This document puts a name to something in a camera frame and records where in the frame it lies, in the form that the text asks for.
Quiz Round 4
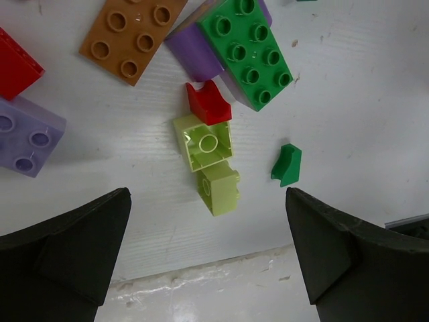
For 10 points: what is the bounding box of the small red lego piece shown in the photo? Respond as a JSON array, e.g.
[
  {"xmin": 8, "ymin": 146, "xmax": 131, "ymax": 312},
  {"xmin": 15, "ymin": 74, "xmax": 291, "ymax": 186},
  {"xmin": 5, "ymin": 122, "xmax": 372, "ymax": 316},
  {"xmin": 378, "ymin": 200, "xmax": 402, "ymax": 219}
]
[{"xmin": 186, "ymin": 80, "xmax": 232, "ymax": 125}]

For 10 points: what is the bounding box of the green 2x4 lego brick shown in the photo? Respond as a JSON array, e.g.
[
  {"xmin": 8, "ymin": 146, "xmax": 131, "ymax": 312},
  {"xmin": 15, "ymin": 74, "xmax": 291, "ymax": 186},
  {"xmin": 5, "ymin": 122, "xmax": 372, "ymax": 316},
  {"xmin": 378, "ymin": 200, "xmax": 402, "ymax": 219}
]
[{"xmin": 196, "ymin": 1, "xmax": 293, "ymax": 111}]

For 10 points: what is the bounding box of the lavender 2x2 lego brick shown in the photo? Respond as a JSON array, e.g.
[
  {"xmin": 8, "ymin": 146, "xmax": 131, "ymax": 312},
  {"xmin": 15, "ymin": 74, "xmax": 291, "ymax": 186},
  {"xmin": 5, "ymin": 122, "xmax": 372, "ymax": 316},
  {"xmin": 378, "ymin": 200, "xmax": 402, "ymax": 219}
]
[{"xmin": 1, "ymin": 96, "xmax": 66, "ymax": 178}]

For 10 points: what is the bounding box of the pale yellow-green hollow lego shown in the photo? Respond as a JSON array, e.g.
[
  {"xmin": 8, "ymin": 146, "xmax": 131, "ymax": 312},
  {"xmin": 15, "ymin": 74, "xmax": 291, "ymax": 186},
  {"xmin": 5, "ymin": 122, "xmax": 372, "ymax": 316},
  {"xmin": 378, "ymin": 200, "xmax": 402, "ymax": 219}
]
[{"xmin": 173, "ymin": 114, "xmax": 233, "ymax": 172}]

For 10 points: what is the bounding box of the small dark green lego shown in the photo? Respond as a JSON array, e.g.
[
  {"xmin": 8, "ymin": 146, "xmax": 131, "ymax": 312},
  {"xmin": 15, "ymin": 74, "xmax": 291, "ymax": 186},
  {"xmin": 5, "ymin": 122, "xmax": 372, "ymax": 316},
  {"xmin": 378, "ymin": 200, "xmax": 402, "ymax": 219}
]
[{"xmin": 271, "ymin": 144, "xmax": 302, "ymax": 187}]

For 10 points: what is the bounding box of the red large lego brick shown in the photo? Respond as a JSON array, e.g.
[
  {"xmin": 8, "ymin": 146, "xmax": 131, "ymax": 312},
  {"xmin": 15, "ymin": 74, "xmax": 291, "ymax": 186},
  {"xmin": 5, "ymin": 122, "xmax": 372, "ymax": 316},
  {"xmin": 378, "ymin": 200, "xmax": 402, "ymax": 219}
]
[{"xmin": 1, "ymin": 28, "xmax": 45, "ymax": 101}]

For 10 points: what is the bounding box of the brown 2x3 lego plate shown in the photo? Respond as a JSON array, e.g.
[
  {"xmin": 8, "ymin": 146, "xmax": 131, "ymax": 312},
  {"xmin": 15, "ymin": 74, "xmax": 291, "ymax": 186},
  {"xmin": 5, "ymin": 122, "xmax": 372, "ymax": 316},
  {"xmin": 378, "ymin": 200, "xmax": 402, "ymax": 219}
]
[{"xmin": 79, "ymin": 0, "xmax": 188, "ymax": 87}]

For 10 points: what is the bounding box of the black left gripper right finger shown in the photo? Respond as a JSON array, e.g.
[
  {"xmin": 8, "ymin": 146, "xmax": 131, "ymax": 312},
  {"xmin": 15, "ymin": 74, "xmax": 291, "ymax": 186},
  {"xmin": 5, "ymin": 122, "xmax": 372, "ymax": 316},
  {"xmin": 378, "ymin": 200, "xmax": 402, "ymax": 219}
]
[{"xmin": 286, "ymin": 188, "xmax": 428, "ymax": 321}]

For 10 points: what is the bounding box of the purple lego brick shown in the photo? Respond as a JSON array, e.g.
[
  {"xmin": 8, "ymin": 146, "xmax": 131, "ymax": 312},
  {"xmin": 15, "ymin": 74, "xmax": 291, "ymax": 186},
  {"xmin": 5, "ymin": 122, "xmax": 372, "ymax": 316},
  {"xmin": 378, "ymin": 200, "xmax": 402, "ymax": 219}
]
[{"xmin": 164, "ymin": 0, "xmax": 273, "ymax": 111}]

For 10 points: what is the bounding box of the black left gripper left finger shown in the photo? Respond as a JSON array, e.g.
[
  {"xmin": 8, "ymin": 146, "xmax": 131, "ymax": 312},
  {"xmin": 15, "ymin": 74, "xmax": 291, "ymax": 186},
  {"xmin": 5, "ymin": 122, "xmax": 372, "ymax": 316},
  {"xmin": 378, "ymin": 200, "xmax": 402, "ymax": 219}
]
[{"xmin": 1, "ymin": 188, "xmax": 131, "ymax": 321}]

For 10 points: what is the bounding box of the pale yellow-green lego cube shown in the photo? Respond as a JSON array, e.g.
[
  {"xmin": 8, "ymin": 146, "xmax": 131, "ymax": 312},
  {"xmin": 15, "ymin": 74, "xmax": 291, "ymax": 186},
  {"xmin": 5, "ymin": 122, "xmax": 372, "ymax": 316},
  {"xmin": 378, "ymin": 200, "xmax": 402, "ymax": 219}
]
[{"xmin": 196, "ymin": 160, "xmax": 240, "ymax": 217}]

